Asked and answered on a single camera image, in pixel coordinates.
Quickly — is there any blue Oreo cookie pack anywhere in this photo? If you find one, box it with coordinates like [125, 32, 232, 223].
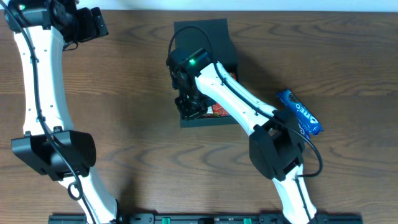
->
[277, 90, 323, 135]

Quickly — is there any blue Eclipse gum pack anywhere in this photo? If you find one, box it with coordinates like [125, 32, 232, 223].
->
[299, 124, 311, 140]

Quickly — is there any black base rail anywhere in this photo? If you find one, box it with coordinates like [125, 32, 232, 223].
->
[48, 212, 364, 224]

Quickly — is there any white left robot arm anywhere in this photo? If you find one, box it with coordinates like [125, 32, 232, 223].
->
[1, 0, 119, 223]

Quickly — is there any black gift box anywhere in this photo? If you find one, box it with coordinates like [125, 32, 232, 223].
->
[174, 19, 239, 128]

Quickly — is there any red Hello Panda box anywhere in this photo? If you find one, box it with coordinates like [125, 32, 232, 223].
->
[217, 72, 238, 117]

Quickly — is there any red snack bag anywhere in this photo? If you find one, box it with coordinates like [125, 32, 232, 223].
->
[203, 104, 220, 118]

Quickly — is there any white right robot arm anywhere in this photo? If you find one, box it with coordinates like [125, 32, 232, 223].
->
[166, 49, 317, 223]

